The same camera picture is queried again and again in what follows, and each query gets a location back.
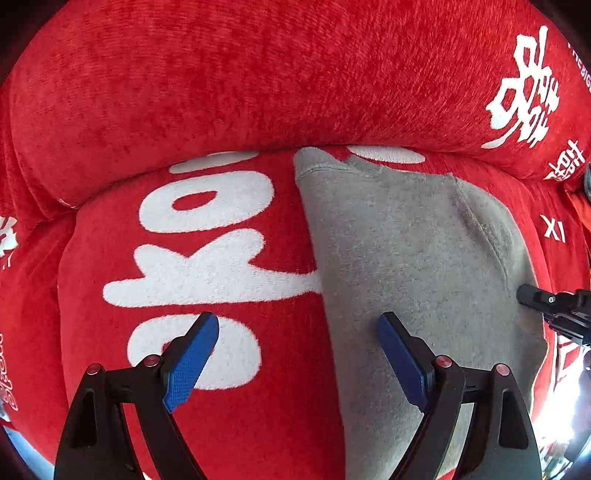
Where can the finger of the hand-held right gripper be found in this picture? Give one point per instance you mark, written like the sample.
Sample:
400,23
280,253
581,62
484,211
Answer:
570,328
549,299

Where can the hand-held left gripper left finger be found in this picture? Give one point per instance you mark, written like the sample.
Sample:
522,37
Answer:
190,369

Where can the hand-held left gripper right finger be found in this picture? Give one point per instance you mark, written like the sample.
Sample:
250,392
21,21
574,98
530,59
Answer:
406,367

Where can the grey knit sweater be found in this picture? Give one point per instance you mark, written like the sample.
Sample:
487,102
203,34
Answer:
415,258

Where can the red printed sofa cover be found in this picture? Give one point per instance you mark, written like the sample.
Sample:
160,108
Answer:
184,106

